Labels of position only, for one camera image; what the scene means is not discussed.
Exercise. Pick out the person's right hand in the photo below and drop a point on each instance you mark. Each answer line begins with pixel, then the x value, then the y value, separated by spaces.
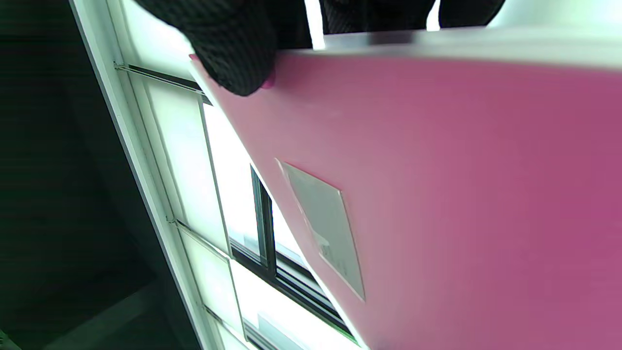
pixel 233 43

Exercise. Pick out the clear L-shaped folder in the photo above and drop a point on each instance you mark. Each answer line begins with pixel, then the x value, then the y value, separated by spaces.
pixel 325 228

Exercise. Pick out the pink cardstock sheet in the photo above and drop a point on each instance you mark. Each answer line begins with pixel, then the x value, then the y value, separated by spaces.
pixel 486 194

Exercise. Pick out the black window frame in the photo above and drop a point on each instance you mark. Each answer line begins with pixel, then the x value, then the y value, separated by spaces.
pixel 265 218

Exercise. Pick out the white roller blind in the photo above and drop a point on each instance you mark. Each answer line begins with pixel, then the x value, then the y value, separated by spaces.
pixel 184 160
pixel 214 287

